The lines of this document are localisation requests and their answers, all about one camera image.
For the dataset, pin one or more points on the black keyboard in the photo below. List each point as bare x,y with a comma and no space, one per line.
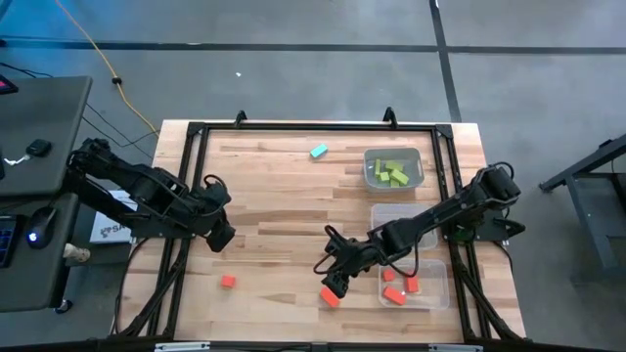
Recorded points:
6,239

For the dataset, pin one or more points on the small red wooden cube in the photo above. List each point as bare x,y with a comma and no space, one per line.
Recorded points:
228,281
389,275

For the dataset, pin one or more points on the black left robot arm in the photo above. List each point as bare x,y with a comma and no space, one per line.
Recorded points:
147,188

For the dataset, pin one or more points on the black metal table frame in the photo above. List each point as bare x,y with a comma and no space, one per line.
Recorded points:
318,126

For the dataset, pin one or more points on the silver table clamp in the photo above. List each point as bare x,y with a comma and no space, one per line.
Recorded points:
455,348
182,347

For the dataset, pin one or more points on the small black key fob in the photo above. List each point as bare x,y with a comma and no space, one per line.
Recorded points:
39,147

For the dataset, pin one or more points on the black computer mouse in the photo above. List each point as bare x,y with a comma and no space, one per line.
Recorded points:
41,225

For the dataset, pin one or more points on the white printed box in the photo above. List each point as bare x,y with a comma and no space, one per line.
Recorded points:
105,233

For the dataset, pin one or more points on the black device pink screen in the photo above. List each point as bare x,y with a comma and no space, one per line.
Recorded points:
6,87

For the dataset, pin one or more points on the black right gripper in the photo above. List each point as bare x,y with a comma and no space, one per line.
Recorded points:
357,254

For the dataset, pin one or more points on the dark gray desk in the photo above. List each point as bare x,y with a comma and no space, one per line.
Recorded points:
44,112

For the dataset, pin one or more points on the beige desk foot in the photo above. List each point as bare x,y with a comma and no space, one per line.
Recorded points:
77,253

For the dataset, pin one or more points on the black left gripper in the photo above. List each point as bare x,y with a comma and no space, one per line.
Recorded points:
217,230

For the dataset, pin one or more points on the clear plastic bin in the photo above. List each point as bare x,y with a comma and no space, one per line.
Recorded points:
391,212
433,295
415,156

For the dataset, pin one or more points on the cyan rectangular wooden block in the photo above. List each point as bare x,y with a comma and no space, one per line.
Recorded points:
319,151

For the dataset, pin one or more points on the black side table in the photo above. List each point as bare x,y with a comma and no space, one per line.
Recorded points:
601,220

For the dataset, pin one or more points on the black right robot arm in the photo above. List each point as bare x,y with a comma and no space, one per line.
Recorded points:
440,215

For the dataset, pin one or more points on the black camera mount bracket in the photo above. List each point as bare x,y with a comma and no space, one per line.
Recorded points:
389,116
240,117

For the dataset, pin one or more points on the black desk caster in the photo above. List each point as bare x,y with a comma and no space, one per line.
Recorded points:
63,307

